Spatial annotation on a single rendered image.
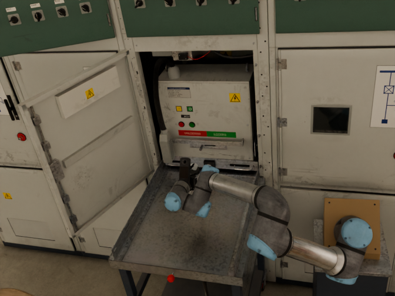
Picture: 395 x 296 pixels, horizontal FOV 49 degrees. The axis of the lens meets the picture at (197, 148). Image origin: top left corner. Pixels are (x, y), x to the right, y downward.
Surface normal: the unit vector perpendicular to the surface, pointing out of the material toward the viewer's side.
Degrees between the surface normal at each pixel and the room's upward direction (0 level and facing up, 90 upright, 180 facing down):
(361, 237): 38
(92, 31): 90
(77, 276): 0
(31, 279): 0
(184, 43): 90
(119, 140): 90
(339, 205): 45
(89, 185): 90
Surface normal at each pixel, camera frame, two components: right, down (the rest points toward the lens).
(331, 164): -0.26, 0.56
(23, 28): 0.16, 0.53
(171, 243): -0.12, -0.83
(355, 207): -0.23, -0.18
